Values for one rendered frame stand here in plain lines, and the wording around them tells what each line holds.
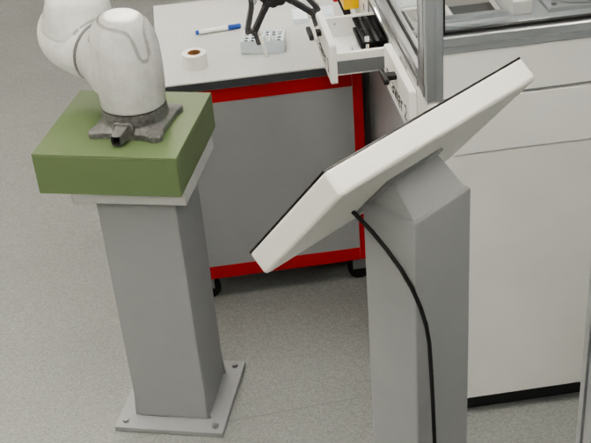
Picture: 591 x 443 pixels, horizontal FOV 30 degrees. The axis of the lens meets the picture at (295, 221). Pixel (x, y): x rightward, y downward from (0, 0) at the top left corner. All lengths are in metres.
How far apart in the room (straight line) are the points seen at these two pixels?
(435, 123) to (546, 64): 0.69
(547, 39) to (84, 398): 1.62
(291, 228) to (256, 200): 1.46
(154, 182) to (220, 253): 0.87
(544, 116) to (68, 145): 1.09
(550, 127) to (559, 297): 0.49
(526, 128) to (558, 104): 0.09
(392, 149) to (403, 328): 0.40
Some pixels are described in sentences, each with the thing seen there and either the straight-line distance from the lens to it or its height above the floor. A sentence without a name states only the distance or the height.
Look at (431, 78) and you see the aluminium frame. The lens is 2.44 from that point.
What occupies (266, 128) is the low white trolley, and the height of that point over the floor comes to 0.58.
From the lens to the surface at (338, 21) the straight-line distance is 3.06.
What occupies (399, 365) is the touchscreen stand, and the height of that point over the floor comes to 0.69.
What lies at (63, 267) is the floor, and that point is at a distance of 3.76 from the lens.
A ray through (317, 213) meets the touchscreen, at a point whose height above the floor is 1.11.
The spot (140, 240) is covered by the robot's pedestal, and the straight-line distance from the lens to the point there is 2.71.
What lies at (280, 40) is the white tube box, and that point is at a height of 0.80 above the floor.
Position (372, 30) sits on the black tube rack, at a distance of 2.95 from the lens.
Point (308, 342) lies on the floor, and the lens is 3.27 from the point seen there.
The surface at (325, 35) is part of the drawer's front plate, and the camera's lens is 2.86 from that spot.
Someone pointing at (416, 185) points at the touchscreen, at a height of 1.06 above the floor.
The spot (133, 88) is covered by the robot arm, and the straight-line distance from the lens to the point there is 2.54.
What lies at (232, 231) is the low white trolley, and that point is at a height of 0.25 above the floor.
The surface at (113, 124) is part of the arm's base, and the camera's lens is 2.58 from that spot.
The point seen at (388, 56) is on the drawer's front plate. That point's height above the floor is 0.91.
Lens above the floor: 2.04
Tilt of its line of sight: 32 degrees down
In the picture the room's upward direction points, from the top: 5 degrees counter-clockwise
